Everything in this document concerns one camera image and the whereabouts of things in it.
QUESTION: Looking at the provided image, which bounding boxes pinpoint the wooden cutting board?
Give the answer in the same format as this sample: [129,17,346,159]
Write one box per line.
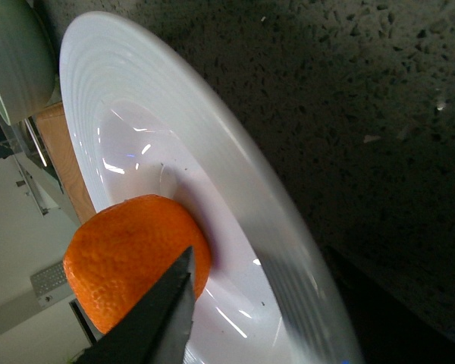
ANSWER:
[36,102,96,225]

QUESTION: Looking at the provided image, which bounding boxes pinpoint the orange fruit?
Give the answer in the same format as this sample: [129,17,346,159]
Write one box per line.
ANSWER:
[63,194,212,334]

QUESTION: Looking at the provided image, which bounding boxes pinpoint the light green bowl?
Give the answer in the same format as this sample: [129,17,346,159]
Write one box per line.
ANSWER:
[0,1,57,125]

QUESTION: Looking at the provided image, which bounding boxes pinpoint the black own right gripper finger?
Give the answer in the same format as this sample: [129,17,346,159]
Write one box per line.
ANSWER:
[76,246,196,363]

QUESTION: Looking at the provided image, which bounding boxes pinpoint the white round plate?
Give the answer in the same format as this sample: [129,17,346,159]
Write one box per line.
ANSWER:
[60,11,363,363]

